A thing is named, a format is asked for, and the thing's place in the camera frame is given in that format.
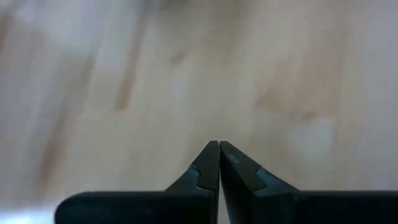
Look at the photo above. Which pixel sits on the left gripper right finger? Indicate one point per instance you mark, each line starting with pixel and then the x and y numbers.
pixel 239 174

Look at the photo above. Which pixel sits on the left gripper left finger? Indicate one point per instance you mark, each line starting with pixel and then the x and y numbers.
pixel 206 168

